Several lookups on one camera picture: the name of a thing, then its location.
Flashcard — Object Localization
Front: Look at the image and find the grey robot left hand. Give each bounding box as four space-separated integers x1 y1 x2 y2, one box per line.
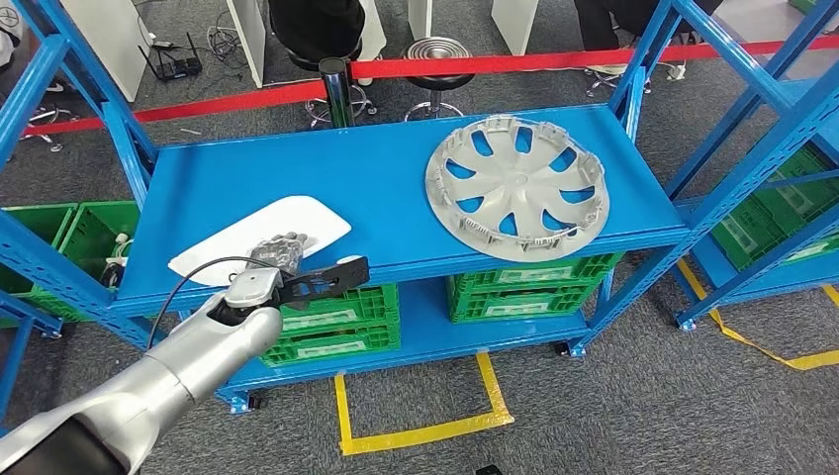
247 233 310 277

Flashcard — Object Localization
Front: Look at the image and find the white curved plastic part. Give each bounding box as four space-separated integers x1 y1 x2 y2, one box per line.
168 195 353 288

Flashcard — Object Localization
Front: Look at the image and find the white connector bundle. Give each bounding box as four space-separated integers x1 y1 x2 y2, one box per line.
101 237 136 286

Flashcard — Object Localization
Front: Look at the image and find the open green plastic crate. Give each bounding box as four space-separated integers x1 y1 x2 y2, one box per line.
26 199 142 323
0 203 80 330

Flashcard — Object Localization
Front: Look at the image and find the black seat stool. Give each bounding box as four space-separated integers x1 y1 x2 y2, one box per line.
288 39 380 129

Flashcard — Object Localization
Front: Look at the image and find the black wifi router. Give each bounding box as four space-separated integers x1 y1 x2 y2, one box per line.
138 31 205 83

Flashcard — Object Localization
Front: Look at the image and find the white desk panel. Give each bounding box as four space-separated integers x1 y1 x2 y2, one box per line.
491 0 541 57
406 0 435 41
226 0 267 90

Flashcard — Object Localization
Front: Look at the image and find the grey plastic wheel cover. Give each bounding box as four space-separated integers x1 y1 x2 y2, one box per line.
424 114 610 264

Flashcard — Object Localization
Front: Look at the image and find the red barrier belt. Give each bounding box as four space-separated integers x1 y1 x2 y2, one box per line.
19 36 839 139

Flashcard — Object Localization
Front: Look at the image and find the chrome chair base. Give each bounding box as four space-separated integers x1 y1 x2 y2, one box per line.
585 65 657 100
26 108 80 153

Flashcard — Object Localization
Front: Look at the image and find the white cabinet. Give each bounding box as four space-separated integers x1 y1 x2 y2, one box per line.
61 0 157 103

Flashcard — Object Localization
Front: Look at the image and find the yellow floor tape square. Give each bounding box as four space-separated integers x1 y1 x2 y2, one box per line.
675 256 839 373

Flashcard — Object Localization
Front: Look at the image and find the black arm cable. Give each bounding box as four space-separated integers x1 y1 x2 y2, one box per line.
144 255 280 352

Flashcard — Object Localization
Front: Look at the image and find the chrome barrier post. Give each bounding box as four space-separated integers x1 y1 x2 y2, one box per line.
318 56 356 129

